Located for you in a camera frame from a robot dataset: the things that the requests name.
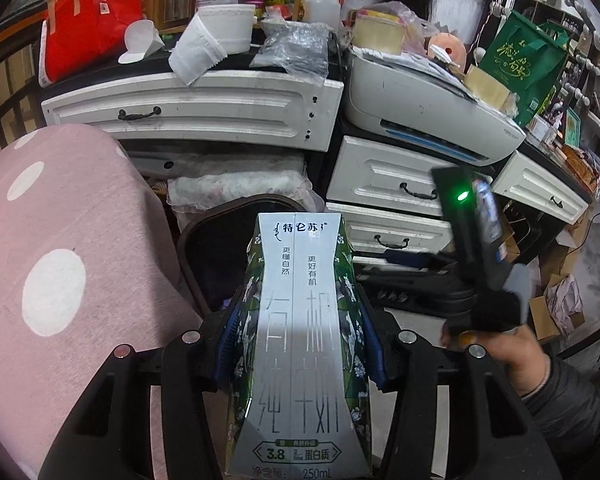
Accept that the green shopping bag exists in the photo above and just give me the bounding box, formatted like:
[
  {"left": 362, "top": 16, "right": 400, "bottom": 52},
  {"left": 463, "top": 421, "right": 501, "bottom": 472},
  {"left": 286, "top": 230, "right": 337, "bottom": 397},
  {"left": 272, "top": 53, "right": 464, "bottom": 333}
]
[{"left": 480, "top": 10, "right": 567, "bottom": 128}]

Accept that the person's right hand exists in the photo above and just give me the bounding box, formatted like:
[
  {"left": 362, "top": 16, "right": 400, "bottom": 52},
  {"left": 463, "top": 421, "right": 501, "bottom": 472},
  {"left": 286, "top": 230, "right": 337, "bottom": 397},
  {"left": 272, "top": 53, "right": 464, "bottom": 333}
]
[{"left": 439, "top": 322, "right": 551, "bottom": 398}]

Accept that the white paper cone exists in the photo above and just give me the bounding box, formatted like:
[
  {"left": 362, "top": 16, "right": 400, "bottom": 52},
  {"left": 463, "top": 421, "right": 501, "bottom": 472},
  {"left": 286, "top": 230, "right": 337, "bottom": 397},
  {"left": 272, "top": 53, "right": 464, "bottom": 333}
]
[{"left": 119, "top": 20, "right": 166, "bottom": 64}]

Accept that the pink tape roll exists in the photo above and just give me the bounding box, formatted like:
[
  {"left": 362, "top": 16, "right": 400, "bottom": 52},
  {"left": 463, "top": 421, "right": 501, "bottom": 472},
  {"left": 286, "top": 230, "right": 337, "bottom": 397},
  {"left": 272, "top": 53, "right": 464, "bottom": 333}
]
[{"left": 427, "top": 32, "right": 467, "bottom": 68}]

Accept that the white paper bowl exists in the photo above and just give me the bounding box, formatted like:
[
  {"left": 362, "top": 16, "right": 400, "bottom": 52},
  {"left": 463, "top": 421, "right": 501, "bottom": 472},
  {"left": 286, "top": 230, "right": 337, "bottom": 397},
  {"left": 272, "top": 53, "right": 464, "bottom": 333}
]
[{"left": 195, "top": 4, "right": 257, "bottom": 54}]

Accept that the white printer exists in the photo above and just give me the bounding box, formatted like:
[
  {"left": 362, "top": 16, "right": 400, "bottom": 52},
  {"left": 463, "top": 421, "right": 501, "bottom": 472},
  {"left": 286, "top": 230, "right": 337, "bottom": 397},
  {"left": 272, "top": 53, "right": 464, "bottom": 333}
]
[{"left": 342, "top": 49, "right": 527, "bottom": 166}]

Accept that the red shopping bag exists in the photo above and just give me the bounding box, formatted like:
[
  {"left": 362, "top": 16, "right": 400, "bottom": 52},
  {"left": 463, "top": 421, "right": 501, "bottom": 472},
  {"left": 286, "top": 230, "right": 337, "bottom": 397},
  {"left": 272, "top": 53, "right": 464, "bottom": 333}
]
[{"left": 39, "top": 0, "right": 143, "bottom": 86}]

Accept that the brown cardboard block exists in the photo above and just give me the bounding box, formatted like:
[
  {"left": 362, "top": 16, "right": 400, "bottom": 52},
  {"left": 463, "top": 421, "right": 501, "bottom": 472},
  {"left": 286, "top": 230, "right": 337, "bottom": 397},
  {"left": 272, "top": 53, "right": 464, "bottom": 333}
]
[{"left": 462, "top": 65, "right": 516, "bottom": 113}]

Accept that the wide white desk drawer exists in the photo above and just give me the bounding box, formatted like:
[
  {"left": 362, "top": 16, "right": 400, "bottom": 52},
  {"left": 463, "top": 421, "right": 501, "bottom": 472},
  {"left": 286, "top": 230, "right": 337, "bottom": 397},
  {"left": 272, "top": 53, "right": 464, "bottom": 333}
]
[{"left": 41, "top": 71, "right": 344, "bottom": 153}]

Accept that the grey plastic bag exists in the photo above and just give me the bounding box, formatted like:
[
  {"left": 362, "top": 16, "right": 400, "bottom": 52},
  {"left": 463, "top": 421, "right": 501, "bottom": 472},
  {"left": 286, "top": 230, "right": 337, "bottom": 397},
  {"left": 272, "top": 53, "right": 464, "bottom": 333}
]
[{"left": 250, "top": 20, "right": 329, "bottom": 86}]

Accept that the pink polka-dot cushion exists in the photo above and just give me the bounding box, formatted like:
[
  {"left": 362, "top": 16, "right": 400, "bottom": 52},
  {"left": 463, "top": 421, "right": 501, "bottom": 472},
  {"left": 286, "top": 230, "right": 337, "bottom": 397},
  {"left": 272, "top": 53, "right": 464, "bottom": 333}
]
[{"left": 0, "top": 124, "right": 216, "bottom": 480}]

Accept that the open cardboard box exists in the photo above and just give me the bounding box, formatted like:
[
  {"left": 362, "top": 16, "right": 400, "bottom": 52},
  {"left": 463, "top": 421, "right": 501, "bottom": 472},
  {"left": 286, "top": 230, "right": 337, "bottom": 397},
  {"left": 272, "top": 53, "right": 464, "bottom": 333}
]
[{"left": 542, "top": 272, "right": 586, "bottom": 338}]

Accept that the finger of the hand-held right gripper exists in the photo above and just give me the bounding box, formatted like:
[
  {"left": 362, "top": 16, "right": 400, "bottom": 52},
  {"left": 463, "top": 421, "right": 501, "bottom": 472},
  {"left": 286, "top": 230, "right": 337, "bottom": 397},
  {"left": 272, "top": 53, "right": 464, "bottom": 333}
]
[
  {"left": 382, "top": 250, "right": 463, "bottom": 286},
  {"left": 355, "top": 270, "right": 456, "bottom": 313}
]

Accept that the silver green milk carton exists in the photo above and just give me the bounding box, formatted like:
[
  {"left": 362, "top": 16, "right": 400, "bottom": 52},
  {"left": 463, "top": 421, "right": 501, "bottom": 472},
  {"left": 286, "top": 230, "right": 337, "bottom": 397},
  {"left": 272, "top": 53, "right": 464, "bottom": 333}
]
[{"left": 225, "top": 211, "right": 373, "bottom": 478}]

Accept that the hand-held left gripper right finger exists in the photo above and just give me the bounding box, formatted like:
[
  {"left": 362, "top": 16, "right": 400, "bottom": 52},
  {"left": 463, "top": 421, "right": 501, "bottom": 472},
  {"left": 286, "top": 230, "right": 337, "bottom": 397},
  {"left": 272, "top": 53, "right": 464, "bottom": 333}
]
[{"left": 357, "top": 290, "right": 563, "bottom": 480}]

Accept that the black trash bin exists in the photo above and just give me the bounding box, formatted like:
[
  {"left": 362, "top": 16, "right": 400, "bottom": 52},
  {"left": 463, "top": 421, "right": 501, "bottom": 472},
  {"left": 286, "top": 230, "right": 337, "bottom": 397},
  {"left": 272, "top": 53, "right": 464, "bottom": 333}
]
[{"left": 176, "top": 194, "right": 313, "bottom": 313}]

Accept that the plastic wrapped cloth bundle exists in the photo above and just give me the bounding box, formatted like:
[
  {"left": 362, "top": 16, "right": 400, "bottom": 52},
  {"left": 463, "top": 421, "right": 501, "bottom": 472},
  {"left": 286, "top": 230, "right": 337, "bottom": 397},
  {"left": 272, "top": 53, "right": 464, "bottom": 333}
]
[{"left": 167, "top": 170, "right": 313, "bottom": 233}]

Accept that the yellow container in plastic bag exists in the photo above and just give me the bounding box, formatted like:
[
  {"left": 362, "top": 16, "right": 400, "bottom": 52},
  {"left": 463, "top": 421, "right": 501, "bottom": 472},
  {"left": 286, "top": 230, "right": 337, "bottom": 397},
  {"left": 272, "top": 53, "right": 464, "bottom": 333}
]
[{"left": 352, "top": 10, "right": 406, "bottom": 56}]

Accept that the crumpled white paper cup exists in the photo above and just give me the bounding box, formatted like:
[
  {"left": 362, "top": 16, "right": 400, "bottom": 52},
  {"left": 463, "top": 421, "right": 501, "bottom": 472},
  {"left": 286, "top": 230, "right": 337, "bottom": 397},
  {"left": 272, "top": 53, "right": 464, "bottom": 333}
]
[{"left": 168, "top": 14, "right": 227, "bottom": 86}]

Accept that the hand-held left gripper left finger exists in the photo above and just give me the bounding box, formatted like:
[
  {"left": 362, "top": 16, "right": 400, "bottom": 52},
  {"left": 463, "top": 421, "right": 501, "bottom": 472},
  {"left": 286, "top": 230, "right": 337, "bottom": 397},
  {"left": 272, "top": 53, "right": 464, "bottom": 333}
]
[{"left": 37, "top": 285, "right": 246, "bottom": 480}]

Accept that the person's right forearm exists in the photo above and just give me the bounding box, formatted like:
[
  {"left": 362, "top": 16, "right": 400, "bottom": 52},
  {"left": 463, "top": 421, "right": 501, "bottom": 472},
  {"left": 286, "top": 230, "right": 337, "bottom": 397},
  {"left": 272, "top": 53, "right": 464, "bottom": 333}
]
[{"left": 517, "top": 355, "right": 600, "bottom": 480}]

